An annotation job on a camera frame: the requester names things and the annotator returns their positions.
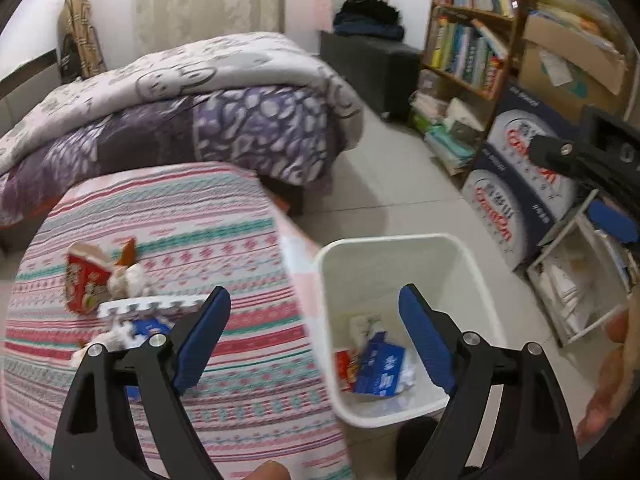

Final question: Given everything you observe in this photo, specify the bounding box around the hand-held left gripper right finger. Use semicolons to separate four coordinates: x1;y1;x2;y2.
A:
398;284;581;480

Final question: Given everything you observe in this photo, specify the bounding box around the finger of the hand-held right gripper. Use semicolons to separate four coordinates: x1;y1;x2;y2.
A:
587;200;640;244
529;134;601;181

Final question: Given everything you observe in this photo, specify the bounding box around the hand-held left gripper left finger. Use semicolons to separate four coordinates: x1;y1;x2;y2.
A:
49;286;232;480

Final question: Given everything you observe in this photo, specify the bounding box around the white plastic trash bin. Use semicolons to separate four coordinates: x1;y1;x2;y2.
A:
312;234;499;429

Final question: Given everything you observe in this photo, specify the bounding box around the orange peel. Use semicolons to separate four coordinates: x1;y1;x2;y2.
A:
117;237;139;267

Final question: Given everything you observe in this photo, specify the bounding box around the red instant noodle cup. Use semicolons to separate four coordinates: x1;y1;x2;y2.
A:
66;241;115;317

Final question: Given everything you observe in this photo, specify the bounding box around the blue printed carton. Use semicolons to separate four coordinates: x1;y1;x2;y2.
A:
484;82;585;223
460;160;577;272

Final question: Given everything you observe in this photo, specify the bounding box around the blue carton packet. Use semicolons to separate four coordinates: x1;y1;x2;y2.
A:
352;331;407;397

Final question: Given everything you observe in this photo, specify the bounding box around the small blue packet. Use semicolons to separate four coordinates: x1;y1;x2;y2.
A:
134;317;174;337

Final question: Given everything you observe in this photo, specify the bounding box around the white foam puzzle mat piece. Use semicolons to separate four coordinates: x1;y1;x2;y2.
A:
97;296;212;352

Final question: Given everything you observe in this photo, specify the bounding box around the white tissue wad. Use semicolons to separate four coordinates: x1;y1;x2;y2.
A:
349;314;383;352

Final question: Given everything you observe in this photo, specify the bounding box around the red snack wrapper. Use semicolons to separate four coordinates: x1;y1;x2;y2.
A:
336;350;362;392

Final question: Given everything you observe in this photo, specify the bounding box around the crumpled white paper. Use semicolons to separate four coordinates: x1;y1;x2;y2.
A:
71;319;133;362

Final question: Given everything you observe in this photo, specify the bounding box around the crumpled white tissue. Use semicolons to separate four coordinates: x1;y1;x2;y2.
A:
109;261;152;302

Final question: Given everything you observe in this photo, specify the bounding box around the tissue box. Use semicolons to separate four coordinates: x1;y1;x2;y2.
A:
444;97;485;145

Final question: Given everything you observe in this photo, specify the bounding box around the pink striped patterned tablecloth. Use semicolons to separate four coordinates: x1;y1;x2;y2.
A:
0;161;354;480

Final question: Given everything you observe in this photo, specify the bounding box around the brown cardboard box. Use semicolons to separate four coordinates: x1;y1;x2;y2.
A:
519;9;627;97

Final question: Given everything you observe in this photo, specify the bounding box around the stack of flat books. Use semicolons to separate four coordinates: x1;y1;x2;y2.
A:
409;70;483;172

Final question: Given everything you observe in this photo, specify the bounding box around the wooden bookshelf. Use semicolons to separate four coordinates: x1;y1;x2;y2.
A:
419;0;532;177

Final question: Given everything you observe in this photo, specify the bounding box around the row of thick colourful books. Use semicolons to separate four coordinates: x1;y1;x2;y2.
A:
429;16;510;100

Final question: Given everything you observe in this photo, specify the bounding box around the black storage bench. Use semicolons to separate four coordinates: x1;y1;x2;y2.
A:
320;31;422;122

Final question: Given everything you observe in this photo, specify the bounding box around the purple patterned blanket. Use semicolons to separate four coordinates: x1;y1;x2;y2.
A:
0;85;342;227

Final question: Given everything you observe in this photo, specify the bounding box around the pile of dark clothes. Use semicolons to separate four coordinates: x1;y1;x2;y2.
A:
332;0;405;41

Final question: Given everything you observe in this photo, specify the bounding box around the white cartoon printed blanket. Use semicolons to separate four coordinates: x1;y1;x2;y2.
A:
0;31;367;177

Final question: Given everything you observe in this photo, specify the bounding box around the grey bed headboard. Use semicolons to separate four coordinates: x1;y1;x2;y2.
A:
0;49;63;107

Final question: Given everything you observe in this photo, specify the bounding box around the cream lace curtain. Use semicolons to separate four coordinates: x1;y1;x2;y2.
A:
134;0;287;47

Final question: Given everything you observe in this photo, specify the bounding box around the white wire rack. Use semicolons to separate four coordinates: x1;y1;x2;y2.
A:
526;199;637;347

